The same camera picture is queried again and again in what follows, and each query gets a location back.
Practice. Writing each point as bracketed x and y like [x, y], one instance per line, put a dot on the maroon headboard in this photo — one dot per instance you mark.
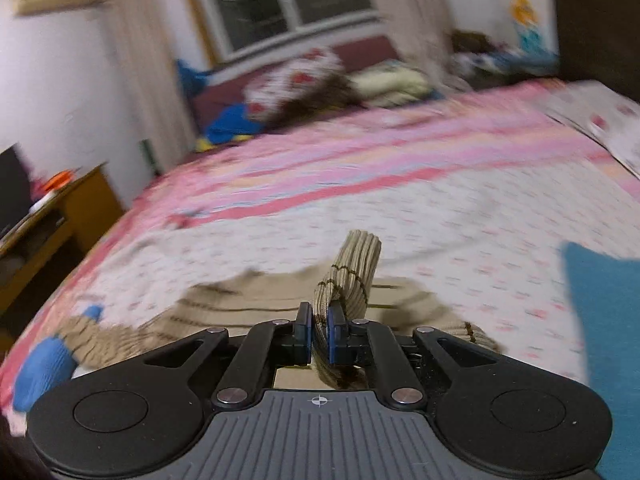
[222, 92]

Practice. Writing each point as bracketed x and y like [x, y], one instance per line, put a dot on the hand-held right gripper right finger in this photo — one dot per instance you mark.
[332, 335]

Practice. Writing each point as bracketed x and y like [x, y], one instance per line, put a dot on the white red floral pillow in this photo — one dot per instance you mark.
[290, 80]

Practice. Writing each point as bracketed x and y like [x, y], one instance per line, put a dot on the beige ribbed knit sweater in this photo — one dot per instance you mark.
[352, 265]

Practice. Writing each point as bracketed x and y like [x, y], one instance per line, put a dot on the wooden desk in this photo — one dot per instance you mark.
[90, 200]

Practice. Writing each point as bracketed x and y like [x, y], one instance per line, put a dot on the blue fleece cloth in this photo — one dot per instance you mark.
[42, 370]

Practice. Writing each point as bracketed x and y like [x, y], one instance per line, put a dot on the orange object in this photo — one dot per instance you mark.
[59, 180]

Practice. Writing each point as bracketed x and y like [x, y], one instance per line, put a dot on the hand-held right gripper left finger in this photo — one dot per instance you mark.
[305, 335]

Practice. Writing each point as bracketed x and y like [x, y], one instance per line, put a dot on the blue yellow blanket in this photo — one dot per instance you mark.
[230, 125]

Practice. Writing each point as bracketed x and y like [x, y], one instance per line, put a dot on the window with white frame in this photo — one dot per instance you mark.
[260, 0]

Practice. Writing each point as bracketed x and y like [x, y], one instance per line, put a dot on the dark wooden wardrobe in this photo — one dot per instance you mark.
[600, 25]

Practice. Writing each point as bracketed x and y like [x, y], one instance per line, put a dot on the beige curtain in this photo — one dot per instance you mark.
[145, 60]
[410, 20]

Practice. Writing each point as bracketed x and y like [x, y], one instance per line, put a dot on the teal cloth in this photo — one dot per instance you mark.
[610, 320]

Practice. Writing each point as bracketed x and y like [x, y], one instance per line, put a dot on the dark green object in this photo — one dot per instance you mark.
[149, 157]

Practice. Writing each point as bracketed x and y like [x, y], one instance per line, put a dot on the black monitor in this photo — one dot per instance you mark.
[12, 190]

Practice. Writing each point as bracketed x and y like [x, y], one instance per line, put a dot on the brown plush blanket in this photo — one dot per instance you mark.
[325, 95]

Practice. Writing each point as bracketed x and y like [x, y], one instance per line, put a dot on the cartoon wall sticker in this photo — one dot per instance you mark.
[527, 25]

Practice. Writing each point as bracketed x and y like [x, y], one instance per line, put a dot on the pile of clothes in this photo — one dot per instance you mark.
[490, 60]

